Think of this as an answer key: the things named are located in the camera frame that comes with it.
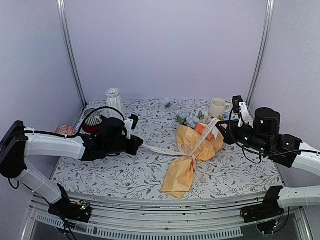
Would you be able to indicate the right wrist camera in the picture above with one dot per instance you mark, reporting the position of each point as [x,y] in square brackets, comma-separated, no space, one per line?
[241,109]

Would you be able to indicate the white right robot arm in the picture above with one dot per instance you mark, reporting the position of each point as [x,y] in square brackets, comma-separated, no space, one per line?
[298,162]

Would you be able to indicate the cream ceramic mug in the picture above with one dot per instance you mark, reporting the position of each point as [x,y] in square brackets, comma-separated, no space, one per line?
[218,107]

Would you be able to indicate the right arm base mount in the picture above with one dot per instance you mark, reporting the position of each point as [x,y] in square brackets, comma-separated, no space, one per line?
[267,209]

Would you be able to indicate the floral patterned tablecloth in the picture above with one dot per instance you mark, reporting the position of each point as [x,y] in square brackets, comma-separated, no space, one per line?
[230,173]

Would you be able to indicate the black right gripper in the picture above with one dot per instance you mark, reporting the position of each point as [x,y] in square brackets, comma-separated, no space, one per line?
[225,132]

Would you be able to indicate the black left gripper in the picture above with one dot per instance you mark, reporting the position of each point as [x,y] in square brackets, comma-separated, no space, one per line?
[136,141]

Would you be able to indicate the white printed ribbon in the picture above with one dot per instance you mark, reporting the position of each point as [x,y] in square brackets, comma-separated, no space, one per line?
[184,150]

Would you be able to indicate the aluminium front rail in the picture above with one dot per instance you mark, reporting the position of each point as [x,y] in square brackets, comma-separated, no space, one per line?
[132,219]

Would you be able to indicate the aluminium frame post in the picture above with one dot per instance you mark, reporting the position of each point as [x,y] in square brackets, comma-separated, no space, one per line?
[69,49]
[261,51]

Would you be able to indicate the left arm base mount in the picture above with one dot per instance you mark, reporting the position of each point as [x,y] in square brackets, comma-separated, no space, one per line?
[64,208]

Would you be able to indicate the striped black white cup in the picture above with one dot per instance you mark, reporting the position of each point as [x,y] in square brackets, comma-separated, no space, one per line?
[92,117]

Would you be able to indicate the white ribbed ceramic vase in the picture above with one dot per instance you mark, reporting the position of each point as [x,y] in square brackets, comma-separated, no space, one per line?
[114,100]

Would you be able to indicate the dark red saucer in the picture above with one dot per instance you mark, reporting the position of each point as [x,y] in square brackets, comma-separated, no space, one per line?
[90,129]

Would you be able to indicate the pink patterned ball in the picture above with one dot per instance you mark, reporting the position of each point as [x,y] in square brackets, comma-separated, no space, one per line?
[65,130]

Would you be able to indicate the left aluminium frame post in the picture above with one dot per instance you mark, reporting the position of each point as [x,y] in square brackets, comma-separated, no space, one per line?
[69,49]

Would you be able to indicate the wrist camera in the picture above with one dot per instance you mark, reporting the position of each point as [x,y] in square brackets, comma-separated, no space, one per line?
[241,109]
[130,124]

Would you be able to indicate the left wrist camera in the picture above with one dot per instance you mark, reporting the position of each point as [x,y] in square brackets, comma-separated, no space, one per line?
[130,124]

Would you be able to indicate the right aluminium frame post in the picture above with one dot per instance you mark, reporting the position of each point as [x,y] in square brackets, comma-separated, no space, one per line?
[261,51]

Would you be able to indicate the orange paper flower bouquet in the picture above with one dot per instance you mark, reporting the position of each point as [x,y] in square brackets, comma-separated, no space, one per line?
[197,141]

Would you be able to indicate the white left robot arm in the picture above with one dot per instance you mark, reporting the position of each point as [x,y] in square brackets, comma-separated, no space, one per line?
[21,142]

